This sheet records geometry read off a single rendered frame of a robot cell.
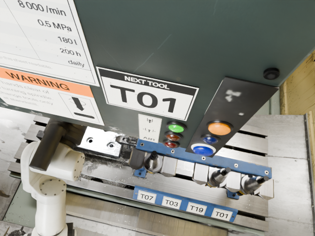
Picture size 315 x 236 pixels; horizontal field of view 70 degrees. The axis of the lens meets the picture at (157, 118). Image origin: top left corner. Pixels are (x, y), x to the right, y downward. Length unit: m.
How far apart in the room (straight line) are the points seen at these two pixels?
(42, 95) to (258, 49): 0.26
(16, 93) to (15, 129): 1.23
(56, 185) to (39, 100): 0.32
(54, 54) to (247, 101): 0.18
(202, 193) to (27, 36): 0.99
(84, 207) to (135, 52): 1.12
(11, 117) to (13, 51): 1.35
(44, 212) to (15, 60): 0.43
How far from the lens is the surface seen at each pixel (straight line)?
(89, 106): 0.31
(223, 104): 0.23
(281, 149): 1.45
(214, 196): 1.12
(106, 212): 1.23
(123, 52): 0.20
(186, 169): 1.12
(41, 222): 0.66
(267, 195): 0.86
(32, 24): 0.22
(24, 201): 1.51
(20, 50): 0.26
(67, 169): 0.53
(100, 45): 0.20
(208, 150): 0.33
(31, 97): 0.35
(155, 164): 0.74
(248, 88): 0.21
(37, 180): 0.61
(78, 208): 1.28
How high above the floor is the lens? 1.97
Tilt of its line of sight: 64 degrees down
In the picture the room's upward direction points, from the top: 7 degrees clockwise
